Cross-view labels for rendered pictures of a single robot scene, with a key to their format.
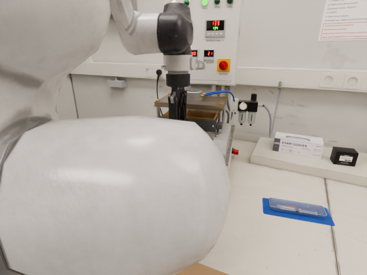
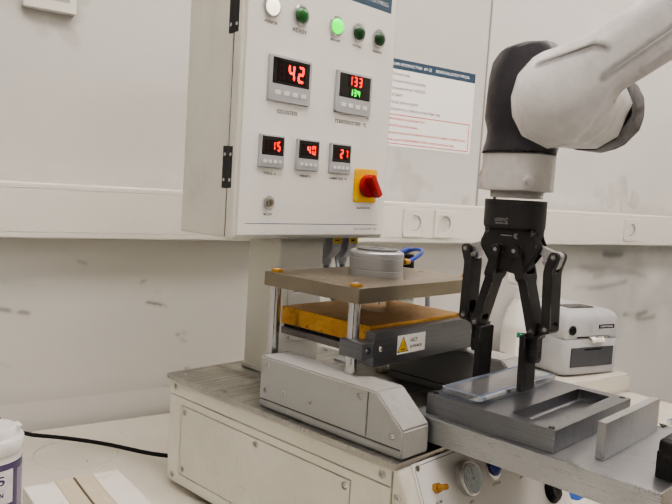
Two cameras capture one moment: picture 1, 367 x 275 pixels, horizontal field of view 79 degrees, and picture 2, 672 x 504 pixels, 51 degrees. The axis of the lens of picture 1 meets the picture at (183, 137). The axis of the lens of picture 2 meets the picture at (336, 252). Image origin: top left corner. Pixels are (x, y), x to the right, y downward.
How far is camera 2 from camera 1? 1.02 m
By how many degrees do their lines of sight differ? 62
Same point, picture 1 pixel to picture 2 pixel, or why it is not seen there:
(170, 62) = (546, 171)
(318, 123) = not seen: hidden behind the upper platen
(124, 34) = (610, 100)
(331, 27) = (397, 122)
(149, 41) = (617, 123)
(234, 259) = not seen: outside the picture
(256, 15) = not seen: hidden behind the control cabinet
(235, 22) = (385, 89)
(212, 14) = (348, 59)
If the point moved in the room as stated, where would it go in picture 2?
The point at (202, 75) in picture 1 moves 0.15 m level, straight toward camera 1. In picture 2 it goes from (324, 211) to (408, 218)
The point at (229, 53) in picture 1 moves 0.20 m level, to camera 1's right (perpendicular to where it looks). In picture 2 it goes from (375, 158) to (419, 165)
